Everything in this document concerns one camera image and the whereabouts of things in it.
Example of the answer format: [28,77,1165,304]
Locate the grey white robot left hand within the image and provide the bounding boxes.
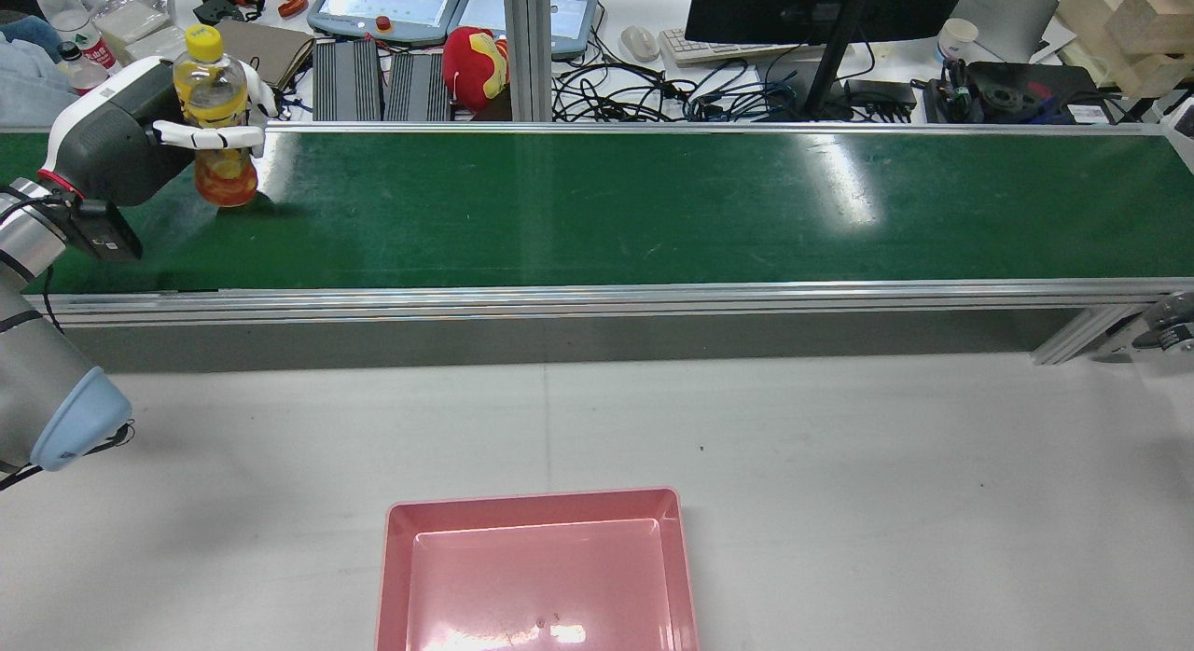
[43,57,281,209]

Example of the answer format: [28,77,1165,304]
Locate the yellow cap drink bottle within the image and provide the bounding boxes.
[173,24,260,209]

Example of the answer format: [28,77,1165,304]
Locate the pink plastic basket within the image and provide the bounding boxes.
[376,488,701,651]

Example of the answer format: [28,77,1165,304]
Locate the small clear water bottle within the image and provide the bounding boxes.
[56,42,109,95]

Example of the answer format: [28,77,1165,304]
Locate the blue cloth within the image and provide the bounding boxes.
[0,11,68,126]

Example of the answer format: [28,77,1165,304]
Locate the clear plastic bag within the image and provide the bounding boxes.
[81,0,188,61]

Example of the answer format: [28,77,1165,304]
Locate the large clear water bottle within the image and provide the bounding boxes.
[32,0,118,73]

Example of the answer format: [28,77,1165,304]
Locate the brown notebook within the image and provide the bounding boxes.
[216,19,316,91]

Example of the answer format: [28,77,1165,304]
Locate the black finned power box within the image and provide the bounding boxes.
[312,39,384,122]
[386,52,454,122]

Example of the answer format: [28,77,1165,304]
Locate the grey teach pendant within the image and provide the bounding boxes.
[307,0,465,47]
[448,0,599,62]

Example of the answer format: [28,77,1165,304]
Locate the red Iron Man plush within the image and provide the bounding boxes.
[441,26,512,112]

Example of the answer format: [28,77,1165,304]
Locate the green conveyor belt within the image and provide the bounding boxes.
[0,121,1194,366]

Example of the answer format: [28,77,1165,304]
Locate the white computer mouse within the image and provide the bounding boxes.
[620,24,660,63]

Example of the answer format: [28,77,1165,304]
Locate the white keyboard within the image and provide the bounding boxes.
[659,28,831,67]

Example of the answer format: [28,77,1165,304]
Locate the black Huawei monitor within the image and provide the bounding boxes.
[685,0,972,47]

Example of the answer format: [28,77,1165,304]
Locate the black monitor stand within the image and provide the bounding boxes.
[802,0,875,118]

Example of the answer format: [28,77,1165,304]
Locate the white paper cup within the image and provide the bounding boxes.
[937,18,979,63]

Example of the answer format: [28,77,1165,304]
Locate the black equipment case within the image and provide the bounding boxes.
[922,61,1118,126]

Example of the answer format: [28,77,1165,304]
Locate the wooden blocks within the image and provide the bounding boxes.
[1048,0,1194,99]

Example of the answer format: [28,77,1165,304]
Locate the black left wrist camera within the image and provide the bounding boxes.
[63,198,144,263]

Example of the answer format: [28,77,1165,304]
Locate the aluminium profile post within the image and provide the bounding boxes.
[504,0,554,123]

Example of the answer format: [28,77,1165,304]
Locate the black cable tangle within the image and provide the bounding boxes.
[552,58,691,123]

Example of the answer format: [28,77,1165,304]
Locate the blue cable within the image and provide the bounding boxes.
[686,63,814,122]

